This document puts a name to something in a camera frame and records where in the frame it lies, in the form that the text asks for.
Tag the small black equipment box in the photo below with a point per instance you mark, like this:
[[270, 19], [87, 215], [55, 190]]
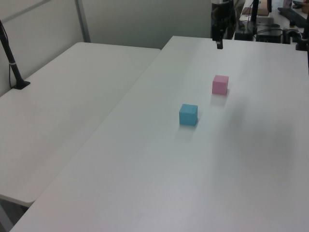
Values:
[[242, 35]]

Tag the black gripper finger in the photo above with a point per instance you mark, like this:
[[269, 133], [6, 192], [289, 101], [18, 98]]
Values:
[[226, 31], [217, 32]]

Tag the black monitor stand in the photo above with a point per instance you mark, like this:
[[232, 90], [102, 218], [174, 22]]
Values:
[[255, 10]]

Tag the brown cardboard box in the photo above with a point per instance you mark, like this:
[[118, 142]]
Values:
[[256, 11]]

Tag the blue cube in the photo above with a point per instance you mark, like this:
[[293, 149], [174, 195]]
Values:
[[188, 116]]

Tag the pink cube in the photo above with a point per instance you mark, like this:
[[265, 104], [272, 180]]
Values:
[[220, 84]]

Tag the black camera stand pole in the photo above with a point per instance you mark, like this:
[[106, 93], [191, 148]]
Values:
[[10, 58]]

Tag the black camera stand clamp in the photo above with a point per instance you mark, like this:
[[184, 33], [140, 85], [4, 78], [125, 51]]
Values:
[[303, 41]]

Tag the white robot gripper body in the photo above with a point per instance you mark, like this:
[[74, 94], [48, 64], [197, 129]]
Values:
[[220, 12]]

